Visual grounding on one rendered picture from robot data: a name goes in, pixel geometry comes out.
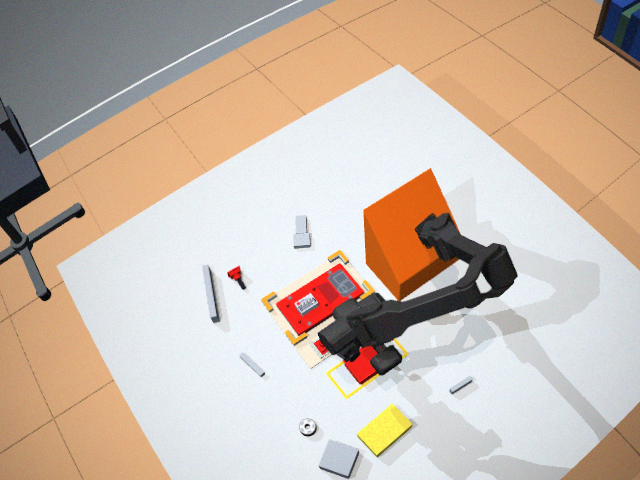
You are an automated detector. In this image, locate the yellow flat rectangular block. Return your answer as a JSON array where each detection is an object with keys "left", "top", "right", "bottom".
[{"left": 357, "top": 403, "right": 413, "bottom": 457}]

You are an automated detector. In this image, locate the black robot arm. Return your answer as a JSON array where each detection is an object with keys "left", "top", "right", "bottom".
[{"left": 317, "top": 212, "right": 518, "bottom": 362}]

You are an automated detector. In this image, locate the small black tyre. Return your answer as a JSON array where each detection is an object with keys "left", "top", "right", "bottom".
[{"left": 299, "top": 418, "right": 316, "bottom": 436}]

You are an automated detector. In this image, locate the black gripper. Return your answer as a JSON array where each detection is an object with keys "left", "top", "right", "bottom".
[{"left": 332, "top": 299, "right": 402, "bottom": 376}]

